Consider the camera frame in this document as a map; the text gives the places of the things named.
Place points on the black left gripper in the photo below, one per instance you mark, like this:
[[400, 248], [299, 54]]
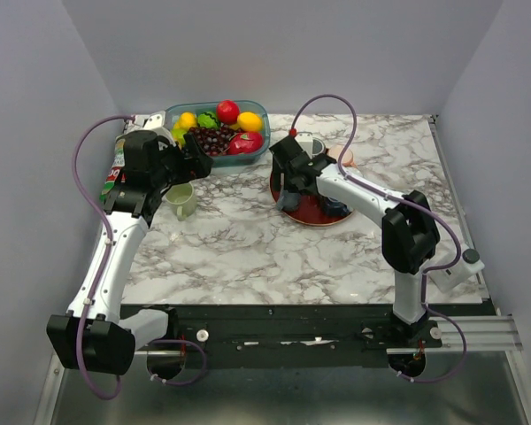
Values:
[[197, 166]]

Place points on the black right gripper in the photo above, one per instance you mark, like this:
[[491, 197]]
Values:
[[276, 179]]

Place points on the light blue textured mug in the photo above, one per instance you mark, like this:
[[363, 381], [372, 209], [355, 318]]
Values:
[[288, 201]]

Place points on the sage green mug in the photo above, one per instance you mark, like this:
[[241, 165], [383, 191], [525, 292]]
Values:
[[182, 199]]

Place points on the dark blue mug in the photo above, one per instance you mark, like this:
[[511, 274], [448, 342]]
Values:
[[334, 208]]

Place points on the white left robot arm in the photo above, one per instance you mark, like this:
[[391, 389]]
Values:
[[91, 336]]

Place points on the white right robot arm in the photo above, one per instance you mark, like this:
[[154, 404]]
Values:
[[409, 234]]

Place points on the dark grey mug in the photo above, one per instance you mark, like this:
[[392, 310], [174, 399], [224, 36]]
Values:
[[318, 147]]

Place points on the pink mug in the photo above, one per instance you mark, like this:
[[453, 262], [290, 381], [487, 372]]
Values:
[[345, 155]]

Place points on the dark purple grapes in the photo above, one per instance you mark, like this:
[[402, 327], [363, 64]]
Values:
[[213, 141]]

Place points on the green lime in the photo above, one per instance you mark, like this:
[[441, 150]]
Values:
[[178, 136]]

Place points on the red round tray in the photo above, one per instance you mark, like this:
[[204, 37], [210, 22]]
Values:
[[309, 212]]

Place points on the yellow orange fruit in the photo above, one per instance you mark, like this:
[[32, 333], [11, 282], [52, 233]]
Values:
[[186, 121]]

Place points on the green striped watermelon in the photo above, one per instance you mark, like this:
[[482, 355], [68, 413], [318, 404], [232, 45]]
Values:
[[208, 119]]

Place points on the teal plastic fruit container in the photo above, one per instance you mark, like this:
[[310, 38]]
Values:
[[173, 113]]

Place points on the red apple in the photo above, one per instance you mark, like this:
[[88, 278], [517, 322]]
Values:
[[245, 143]]

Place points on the yellow lemon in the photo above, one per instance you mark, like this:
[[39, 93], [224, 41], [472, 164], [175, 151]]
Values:
[[249, 122]]

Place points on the green chips bag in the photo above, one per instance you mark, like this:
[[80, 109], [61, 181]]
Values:
[[117, 164]]

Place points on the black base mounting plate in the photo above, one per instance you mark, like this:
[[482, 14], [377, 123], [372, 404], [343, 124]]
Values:
[[276, 336]]

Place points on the white box with knob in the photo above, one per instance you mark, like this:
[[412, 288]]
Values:
[[468, 265]]

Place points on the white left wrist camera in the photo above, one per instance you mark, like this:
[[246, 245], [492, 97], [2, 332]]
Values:
[[156, 123]]

